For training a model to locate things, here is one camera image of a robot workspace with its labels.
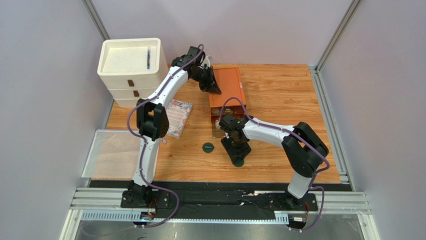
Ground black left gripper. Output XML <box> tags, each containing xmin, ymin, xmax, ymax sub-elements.
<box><xmin>191</xmin><ymin>66</ymin><xmax>222</xmax><ymax>95</ymax></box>

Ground orange drawer box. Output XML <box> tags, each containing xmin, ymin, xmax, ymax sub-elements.
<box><xmin>209</xmin><ymin>67</ymin><xmax>247</xmax><ymax>117</ymax></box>

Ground clear orange drawer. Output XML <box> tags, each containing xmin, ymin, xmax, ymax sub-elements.
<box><xmin>211</xmin><ymin>115</ymin><xmax>226</xmax><ymax>138</ymax></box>

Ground dark green round lid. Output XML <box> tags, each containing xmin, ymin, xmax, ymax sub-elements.
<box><xmin>202</xmin><ymin>142</ymin><xmax>215</xmax><ymax>153</ymax></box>

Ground gold mirrored jar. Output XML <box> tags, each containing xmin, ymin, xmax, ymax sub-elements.
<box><xmin>214</xmin><ymin>119</ymin><xmax>223</xmax><ymax>131</ymax></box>

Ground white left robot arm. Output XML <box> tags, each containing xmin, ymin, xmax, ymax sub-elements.
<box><xmin>120</xmin><ymin>44</ymin><xmax>222</xmax><ymax>208</ymax></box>

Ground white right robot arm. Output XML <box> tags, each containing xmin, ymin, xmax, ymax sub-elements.
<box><xmin>218</xmin><ymin>114</ymin><xmax>330</xmax><ymax>209</ymax></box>

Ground floral patterned booklet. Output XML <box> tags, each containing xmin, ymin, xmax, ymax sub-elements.
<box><xmin>166</xmin><ymin>99</ymin><xmax>193</xmax><ymax>139</ymax></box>

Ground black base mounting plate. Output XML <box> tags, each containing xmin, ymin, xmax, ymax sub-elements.
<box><xmin>120</xmin><ymin>190</ymin><xmax>321</xmax><ymax>212</ymax></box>

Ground blue pen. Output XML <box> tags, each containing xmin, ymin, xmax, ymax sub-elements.
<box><xmin>146</xmin><ymin>49</ymin><xmax>151</xmax><ymax>70</ymax></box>

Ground white three-drawer cabinet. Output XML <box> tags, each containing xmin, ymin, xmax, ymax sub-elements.
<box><xmin>97</xmin><ymin>38</ymin><xmax>169</xmax><ymax>108</ymax></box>

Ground clear plastic sheet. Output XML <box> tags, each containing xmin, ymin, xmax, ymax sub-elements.
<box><xmin>82</xmin><ymin>129</ymin><xmax>144</xmax><ymax>180</ymax></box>

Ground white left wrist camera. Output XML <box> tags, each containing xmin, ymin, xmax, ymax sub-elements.
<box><xmin>201</xmin><ymin>55</ymin><xmax>213</xmax><ymax>69</ymax></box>

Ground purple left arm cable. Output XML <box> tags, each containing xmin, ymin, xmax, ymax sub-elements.
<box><xmin>127</xmin><ymin>43</ymin><xmax>206</xmax><ymax>229</ymax></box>

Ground aluminium frame rail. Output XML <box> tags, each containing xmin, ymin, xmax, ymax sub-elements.
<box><xmin>70</xmin><ymin>187</ymin><xmax>372</xmax><ymax>224</ymax></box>

